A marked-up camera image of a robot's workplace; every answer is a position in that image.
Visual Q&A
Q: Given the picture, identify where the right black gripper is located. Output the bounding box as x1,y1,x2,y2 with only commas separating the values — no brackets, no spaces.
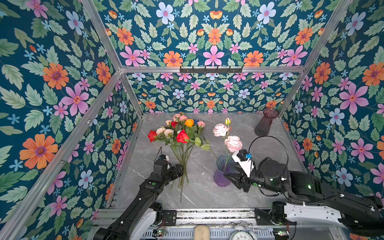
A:
222,162,284,196

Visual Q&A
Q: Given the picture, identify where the blue purple glass vase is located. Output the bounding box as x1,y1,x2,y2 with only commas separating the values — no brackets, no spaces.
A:
214,154,235,187

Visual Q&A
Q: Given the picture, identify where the pink peony flower stem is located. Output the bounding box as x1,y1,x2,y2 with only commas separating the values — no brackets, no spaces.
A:
213,118,243,170

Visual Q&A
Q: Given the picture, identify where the red rose stem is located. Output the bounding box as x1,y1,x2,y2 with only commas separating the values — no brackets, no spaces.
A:
176,130,217,164

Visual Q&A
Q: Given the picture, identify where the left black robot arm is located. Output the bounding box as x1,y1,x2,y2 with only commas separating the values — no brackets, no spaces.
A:
93,155,184,240

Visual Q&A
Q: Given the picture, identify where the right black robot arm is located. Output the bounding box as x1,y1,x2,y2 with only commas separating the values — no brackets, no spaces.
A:
224,158,384,237

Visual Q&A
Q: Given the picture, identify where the dark purple glass vase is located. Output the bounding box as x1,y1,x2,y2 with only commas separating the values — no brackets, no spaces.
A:
255,108,279,137

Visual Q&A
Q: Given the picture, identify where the mixed flower bunch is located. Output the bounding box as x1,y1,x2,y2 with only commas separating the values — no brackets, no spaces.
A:
148,113,211,192

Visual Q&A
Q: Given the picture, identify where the white alarm clock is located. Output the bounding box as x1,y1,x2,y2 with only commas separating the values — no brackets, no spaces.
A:
229,225,258,240

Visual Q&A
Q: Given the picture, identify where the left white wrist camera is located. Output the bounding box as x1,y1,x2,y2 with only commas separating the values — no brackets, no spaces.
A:
158,155,169,162

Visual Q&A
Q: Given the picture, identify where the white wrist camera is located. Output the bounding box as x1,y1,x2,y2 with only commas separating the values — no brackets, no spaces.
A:
158,155,169,162
232,149,255,177

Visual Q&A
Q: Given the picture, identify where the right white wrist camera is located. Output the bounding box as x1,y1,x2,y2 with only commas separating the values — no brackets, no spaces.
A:
232,149,255,177

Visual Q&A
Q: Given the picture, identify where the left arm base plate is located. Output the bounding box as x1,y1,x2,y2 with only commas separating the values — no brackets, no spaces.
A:
152,210,178,227

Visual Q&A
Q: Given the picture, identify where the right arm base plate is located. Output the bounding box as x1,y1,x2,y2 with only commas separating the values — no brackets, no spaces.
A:
254,204,296,226

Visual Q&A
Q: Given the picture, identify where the beige wooden handle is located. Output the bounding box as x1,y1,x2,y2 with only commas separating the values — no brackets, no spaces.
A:
194,225,210,240

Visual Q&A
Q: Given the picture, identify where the aluminium mounting rail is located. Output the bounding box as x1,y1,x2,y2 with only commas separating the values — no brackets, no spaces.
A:
98,208,340,229

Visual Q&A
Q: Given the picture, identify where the black hook rail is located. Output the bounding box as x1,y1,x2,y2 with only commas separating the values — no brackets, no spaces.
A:
179,66,243,74

